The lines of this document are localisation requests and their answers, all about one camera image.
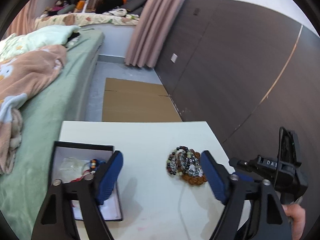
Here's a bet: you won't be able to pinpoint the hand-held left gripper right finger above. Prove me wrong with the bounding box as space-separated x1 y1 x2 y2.
201 150 293 240

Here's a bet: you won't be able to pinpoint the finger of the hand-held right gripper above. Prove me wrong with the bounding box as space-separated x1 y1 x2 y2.
229 156 263 173
235 171 255 183

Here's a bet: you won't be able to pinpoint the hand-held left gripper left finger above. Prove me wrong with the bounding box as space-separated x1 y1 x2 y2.
31 151 124 240

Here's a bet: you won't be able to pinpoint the brown wooden bead bracelet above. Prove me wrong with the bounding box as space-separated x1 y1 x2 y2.
181 172 208 186

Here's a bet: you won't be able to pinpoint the pile of beaded bracelets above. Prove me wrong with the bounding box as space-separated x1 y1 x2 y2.
166 146 203 178

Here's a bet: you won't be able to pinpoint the black jewelry box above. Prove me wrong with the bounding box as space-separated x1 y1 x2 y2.
51 141 124 222

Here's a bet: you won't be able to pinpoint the person's right hand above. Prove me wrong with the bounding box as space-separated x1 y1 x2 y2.
282 203 306 240

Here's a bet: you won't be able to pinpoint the clear plastic bag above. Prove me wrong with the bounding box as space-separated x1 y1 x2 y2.
59 157 87 180

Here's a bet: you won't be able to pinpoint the brown cardboard sheet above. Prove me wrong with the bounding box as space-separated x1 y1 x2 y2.
102 77 183 122

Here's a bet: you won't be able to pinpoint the green bed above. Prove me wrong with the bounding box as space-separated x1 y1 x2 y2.
0 28 105 230

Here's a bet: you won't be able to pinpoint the peach printed blanket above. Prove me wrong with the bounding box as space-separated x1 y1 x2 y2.
0 44 67 175

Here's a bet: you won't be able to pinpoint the light green quilt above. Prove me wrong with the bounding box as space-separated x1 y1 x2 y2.
0 25 82 62

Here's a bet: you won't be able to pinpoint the floral bench mat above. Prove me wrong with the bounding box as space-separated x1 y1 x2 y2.
34 12 140 28

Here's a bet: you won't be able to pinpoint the pink curtain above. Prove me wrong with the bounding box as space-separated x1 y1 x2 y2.
6 0 40 38
124 0 187 68

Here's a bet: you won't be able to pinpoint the dark grey pillow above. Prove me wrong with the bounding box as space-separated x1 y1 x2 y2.
126 0 151 13

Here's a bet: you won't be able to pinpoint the colourful bead string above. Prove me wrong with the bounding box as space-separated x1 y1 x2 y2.
85 158 105 175

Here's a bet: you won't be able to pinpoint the red cord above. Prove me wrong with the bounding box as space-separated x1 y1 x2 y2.
71 171 93 183

